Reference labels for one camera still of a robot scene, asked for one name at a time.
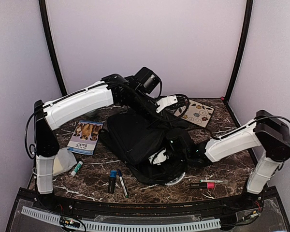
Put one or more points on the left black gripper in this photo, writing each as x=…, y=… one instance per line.
x=157, y=118

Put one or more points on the black student backpack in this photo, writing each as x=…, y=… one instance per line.
x=133, y=139

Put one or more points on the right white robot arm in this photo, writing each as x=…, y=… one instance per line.
x=270, y=132

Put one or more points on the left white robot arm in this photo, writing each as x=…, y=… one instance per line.
x=132, y=91

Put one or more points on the sticky notes in plastic bag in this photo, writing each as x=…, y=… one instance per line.
x=63, y=162

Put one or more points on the thin white green pen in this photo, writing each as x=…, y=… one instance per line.
x=214, y=181

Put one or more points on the floral square plate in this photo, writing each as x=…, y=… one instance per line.
x=198, y=114

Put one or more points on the pink cap black highlighter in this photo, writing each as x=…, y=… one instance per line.
x=202, y=185

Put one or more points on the pale green ceramic bowl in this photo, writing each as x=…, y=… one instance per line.
x=92, y=113

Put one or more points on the blue cap white pen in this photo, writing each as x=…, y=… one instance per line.
x=122, y=183

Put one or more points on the dog picture book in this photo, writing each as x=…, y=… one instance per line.
x=85, y=137

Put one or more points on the blue cap black highlighter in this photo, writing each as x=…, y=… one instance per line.
x=112, y=181

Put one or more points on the white green glue stick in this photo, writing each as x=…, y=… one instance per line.
x=77, y=168

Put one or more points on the small green circuit board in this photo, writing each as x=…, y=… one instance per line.
x=69, y=223

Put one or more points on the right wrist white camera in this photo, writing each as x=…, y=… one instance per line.
x=159, y=157

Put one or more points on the wrist white camera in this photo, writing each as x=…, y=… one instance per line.
x=159, y=157
x=173, y=102

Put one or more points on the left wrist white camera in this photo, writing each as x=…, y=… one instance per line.
x=173, y=102

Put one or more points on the black front table rail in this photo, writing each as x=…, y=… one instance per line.
x=224, y=207

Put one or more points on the white slotted cable duct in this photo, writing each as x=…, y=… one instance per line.
x=128, y=224

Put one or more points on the left black frame post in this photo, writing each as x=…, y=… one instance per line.
x=51, y=47

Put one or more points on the black frame post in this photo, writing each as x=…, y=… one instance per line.
x=51, y=47
x=240, y=50

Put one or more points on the right black frame post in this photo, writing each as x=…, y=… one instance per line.
x=240, y=50

